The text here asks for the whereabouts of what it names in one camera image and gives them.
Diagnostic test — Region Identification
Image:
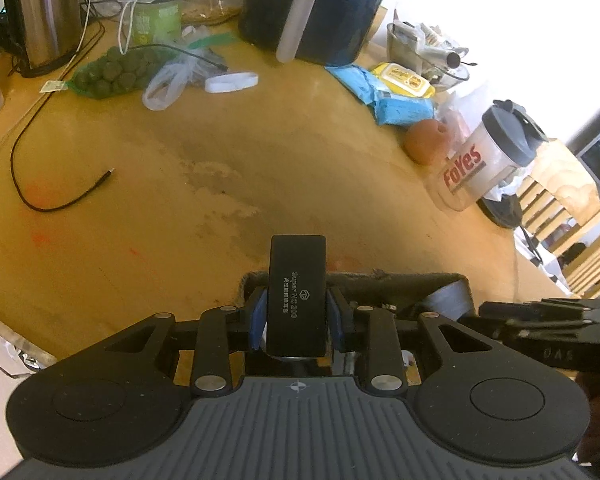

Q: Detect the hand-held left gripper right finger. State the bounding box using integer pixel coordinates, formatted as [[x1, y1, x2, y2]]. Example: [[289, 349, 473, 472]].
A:
[[327, 289, 501, 396]]

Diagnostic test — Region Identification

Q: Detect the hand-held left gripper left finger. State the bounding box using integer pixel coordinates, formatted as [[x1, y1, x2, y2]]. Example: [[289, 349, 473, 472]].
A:
[[105, 289, 268, 396]]

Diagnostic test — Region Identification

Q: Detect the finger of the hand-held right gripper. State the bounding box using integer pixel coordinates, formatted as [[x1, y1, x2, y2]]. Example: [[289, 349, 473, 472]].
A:
[[479, 299, 598, 322], [457, 314, 543, 341]]

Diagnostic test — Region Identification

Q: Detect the small black box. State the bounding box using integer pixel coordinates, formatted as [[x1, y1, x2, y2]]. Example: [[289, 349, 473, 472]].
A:
[[265, 234, 329, 360]]

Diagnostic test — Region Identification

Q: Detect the brown cardboard box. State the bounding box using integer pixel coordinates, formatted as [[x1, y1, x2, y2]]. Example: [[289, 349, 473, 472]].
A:
[[239, 270, 474, 323]]

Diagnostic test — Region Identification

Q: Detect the wooden chair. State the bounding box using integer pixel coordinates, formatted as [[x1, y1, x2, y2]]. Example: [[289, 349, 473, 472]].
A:
[[516, 139, 600, 302]]

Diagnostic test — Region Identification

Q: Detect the black round base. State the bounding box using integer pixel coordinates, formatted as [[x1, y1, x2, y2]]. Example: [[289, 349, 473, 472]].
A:
[[479, 191, 524, 229]]

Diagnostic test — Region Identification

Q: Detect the clear shaker bottle grey lid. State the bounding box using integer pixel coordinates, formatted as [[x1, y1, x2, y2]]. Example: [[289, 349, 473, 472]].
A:
[[426, 100, 549, 213]]

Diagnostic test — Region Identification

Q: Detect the red apple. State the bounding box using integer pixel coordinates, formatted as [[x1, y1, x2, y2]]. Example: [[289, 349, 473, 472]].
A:
[[403, 119, 454, 166]]

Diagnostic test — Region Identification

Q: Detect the white plastic bag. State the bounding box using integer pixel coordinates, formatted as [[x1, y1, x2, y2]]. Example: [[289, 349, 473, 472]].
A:
[[439, 87, 487, 147]]

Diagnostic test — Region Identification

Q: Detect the blue wipes packet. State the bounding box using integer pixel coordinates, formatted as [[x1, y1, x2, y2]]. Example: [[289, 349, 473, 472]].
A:
[[324, 63, 382, 107], [372, 91, 437, 127]]

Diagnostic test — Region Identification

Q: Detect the yellow wipes pack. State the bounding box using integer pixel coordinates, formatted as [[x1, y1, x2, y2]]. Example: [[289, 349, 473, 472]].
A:
[[369, 62, 437, 100]]

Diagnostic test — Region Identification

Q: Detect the clear plastic bag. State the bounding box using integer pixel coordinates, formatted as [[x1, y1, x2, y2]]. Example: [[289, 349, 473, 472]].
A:
[[142, 30, 227, 112]]

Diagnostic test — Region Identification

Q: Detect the green plastic strip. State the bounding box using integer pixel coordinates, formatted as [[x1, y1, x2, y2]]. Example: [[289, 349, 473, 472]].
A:
[[184, 31, 239, 52]]

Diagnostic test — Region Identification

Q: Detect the glass bowl with items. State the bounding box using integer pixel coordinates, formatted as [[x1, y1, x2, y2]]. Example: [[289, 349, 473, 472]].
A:
[[385, 20, 472, 93]]

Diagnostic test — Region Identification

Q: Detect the green net bag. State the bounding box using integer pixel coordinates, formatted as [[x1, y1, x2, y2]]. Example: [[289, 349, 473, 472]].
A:
[[65, 44, 175, 100]]

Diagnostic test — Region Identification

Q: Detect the black air fryer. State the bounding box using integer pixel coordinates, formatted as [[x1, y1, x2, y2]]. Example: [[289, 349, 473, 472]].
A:
[[237, 0, 402, 67]]

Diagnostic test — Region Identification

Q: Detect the green canister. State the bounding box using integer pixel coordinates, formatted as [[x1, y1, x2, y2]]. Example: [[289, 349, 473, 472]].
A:
[[129, 0, 184, 47]]

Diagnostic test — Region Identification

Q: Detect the steel electric kettle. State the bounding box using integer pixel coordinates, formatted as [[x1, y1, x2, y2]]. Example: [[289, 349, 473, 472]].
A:
[[0, 0, 90, 79]]

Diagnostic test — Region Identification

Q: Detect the black cable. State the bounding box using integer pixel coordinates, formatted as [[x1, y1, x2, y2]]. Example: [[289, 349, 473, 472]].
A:
[[9, 50, 114, 213]]

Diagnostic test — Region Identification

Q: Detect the white charging cable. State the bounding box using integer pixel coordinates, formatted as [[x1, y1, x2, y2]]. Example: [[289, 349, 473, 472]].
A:
[[117, 0, 154, 57]]

